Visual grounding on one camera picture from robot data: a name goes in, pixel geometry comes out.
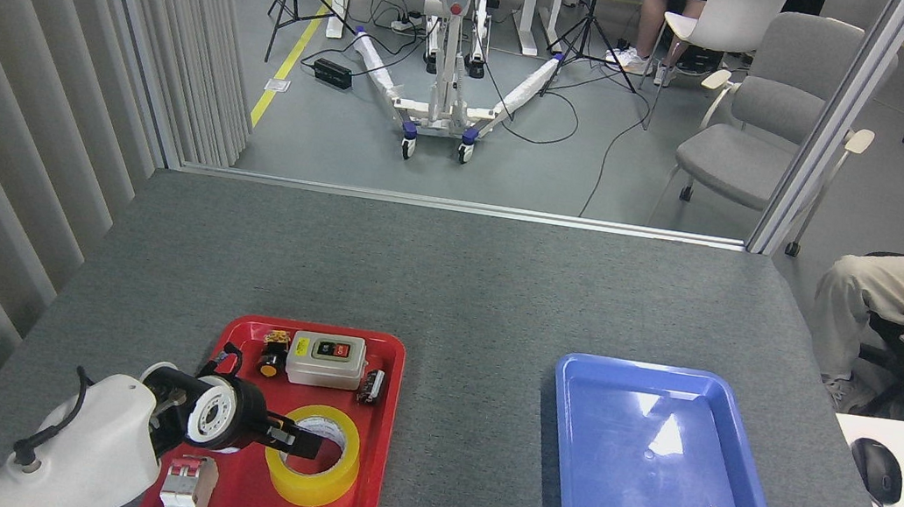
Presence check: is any white red circuit breaker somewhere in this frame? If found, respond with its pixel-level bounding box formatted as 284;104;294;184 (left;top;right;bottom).
157;450;222;507

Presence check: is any silver frame rail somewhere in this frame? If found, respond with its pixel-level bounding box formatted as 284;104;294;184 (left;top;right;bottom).
179;161;748;253

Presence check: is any person in background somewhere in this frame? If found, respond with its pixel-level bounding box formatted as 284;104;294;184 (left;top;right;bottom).
603;0;785;102

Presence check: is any small black electrical component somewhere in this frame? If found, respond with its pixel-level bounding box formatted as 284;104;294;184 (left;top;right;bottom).
357;366;387;407

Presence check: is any white power strip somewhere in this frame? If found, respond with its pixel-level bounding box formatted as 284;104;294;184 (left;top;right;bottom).
389;11;426;36

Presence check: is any white plastic chair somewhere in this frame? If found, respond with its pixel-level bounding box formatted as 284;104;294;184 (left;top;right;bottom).
639;0;791;149

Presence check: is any black floor cable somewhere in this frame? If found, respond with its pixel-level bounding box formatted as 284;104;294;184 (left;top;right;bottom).
577;88;653;225
469;54;587;151

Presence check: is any silver frame post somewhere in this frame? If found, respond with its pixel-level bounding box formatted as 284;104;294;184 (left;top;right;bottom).
746;0;904;274

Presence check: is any grey padded chair with armrests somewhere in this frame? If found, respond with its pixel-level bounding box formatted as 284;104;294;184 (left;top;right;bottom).
647;0;903;269

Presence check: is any yellow tape roll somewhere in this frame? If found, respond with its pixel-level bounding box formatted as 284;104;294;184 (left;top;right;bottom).
258;398;367;507

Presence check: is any grey push button switch box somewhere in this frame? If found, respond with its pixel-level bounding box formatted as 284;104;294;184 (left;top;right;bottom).
283;328;370;394

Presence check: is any black yellow push button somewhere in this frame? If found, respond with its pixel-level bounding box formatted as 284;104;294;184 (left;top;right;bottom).
255;328;293;380

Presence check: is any black power adapter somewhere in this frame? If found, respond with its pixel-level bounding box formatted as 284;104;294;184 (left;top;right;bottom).
310;58;356;93

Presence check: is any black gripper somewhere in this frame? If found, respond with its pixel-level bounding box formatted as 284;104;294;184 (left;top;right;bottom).
217;377;333;463

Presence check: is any white wheeled stand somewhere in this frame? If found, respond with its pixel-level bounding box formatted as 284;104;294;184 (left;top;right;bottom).
338;0;573;181

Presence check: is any black computer mouse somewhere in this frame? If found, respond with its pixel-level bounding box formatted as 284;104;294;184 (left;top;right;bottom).
844;436;904;507

